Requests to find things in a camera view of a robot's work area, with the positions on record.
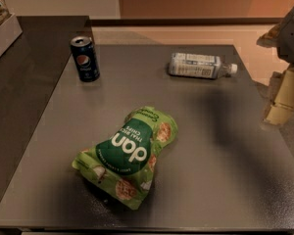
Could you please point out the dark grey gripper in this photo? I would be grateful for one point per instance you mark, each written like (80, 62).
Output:
(292, 38)

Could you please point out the dark blue Pepsi can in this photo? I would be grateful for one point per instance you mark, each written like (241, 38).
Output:
(85, 58)

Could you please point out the green rice chip bag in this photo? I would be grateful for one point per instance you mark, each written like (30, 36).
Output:
(123, 166)

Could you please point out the clear plastic water bottle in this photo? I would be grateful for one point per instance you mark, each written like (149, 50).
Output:
(200, 66)

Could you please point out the white tray with snacks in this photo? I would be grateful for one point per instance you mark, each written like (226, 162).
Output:
(0, 30)

